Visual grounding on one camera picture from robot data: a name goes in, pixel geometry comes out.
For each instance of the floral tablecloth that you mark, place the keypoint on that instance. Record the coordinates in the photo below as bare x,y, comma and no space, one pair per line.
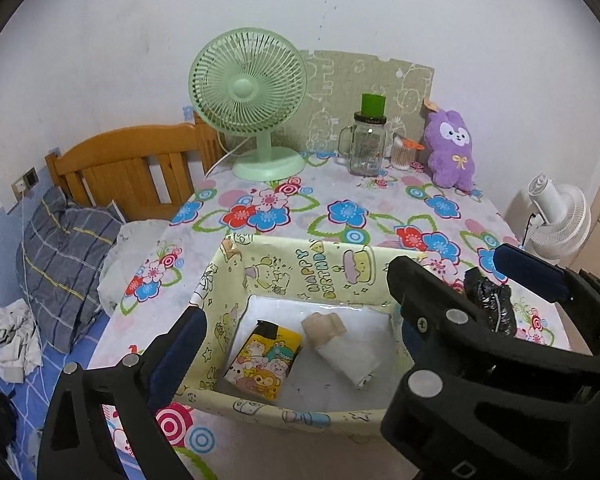
395,195

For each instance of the black plastic bundle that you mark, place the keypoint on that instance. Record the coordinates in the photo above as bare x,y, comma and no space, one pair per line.
490,305

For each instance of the purple plush bunny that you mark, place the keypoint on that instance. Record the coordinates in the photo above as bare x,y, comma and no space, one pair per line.
450,155

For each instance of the beige and white rolled cloth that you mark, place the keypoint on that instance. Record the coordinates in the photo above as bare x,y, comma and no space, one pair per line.
340,355

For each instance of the grey plaid pillow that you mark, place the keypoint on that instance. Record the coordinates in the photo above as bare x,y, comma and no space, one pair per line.
65,260

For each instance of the blue checkered bedsheet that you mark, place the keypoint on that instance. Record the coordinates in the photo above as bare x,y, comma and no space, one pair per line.
22,405

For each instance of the white grey crumpled cloth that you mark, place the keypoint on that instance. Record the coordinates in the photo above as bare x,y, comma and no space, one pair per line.
15,340

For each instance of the yellow cartoon fabric storage box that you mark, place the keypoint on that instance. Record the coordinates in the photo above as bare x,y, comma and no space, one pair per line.
300,265

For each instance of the glass jar mug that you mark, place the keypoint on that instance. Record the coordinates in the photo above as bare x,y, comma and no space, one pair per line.
365,150

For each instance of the green desk fan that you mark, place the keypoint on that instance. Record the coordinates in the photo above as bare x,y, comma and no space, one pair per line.
245,90

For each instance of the white standing fan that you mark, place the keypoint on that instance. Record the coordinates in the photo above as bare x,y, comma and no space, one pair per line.
555,210

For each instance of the cotton swab container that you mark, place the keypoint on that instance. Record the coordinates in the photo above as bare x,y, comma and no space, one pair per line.
402,155

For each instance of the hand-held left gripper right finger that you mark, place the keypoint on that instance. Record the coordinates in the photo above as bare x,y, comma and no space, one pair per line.
411,340

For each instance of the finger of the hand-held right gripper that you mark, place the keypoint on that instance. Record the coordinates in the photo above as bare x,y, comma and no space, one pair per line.
445,305
530,270

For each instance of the wall power outlet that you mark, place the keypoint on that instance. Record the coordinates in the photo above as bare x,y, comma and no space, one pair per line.
25,182

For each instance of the yellow cartoon tissue pack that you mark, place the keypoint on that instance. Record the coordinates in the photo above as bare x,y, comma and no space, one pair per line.
265,365

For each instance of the beige cartoon printed board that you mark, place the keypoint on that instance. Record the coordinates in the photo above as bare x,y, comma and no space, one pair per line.
340,80

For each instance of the green cylinder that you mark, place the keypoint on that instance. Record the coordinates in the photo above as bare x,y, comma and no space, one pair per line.
373,105

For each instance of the wooden bed headboard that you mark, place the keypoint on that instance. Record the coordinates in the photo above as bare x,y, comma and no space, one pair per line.
130,160

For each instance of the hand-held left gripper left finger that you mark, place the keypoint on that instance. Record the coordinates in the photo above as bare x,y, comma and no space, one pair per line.
180,360

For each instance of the white crumpled sheet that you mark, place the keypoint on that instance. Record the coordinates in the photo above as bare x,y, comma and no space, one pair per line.
130,260

